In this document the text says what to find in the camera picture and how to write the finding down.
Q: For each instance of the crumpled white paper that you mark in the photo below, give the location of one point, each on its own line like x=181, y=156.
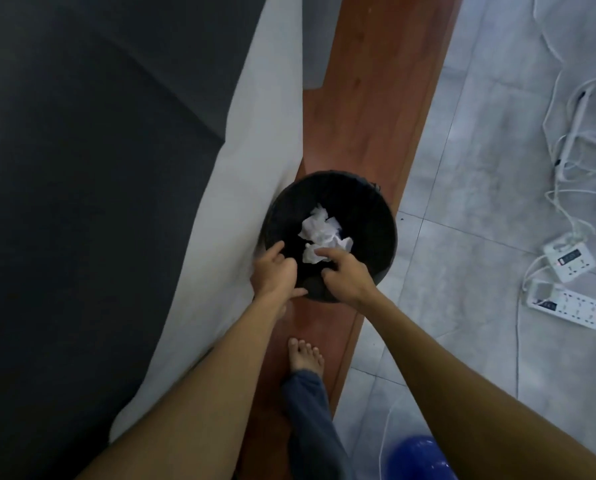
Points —
x=320, y=229

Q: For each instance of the person's left hand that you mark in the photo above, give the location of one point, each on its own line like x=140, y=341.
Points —
x=270, y=277

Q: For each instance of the person's right thumb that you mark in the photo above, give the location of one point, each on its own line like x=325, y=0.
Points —
x=329, y=280

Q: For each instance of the person's right hand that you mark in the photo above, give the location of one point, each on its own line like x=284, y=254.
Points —
x=350, y=284

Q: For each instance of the dark grey mattress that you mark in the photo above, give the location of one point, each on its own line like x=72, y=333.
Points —
x=87, y=169

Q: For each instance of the person's blue trouser leg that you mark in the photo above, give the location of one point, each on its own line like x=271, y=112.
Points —
x=313, y=424

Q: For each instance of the small white power strip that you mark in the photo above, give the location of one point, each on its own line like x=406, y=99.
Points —
x=570, y=258

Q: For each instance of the person's left forearm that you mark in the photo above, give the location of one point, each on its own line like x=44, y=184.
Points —
x=203, y=394

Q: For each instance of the white bed sheet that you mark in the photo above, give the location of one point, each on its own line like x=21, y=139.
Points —
x=258, y=144

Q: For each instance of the person's bare foot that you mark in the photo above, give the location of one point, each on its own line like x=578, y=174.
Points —
x=305, y=355

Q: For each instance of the large white power strip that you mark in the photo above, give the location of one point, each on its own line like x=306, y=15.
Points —
x=568, y=303

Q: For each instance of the brown wooden platform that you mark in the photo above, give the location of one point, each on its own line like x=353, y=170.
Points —
x=373, y=109

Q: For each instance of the blue round plastic object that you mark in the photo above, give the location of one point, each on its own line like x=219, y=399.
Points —
x=418, y=459

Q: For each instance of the person's left thumb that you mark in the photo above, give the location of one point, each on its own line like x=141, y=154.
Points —
x=298, y=293

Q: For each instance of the black round trash bin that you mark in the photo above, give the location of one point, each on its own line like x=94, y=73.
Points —
x=368, y=219

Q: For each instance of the person's right forearm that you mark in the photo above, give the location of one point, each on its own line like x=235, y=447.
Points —
x=468, y=394

